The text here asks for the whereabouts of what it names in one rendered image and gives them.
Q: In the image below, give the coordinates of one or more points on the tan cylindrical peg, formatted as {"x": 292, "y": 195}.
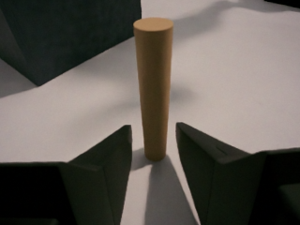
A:
{"x": 154, "y": 50}

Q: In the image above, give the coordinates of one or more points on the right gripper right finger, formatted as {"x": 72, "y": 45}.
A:
{"x": 230, "y": 186}

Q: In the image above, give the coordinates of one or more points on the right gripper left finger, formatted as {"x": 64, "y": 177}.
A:
{"x": 72, "y": 194}

